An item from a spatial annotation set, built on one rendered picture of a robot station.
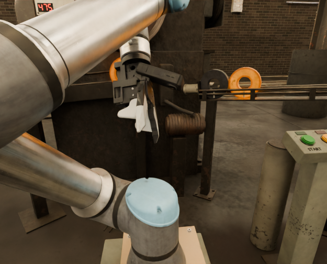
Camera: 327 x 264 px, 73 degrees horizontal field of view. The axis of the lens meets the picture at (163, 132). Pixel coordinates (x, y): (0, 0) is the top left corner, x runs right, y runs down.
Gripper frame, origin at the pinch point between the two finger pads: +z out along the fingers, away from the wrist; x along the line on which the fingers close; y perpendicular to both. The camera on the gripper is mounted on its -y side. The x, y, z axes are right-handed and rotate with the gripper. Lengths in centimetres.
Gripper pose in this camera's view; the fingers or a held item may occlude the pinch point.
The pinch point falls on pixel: (151, 139)
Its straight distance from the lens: 50.8
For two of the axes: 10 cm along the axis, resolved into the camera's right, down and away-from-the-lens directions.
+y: -9.8, 1.4, 1.6
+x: -1.9, -1.9, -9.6
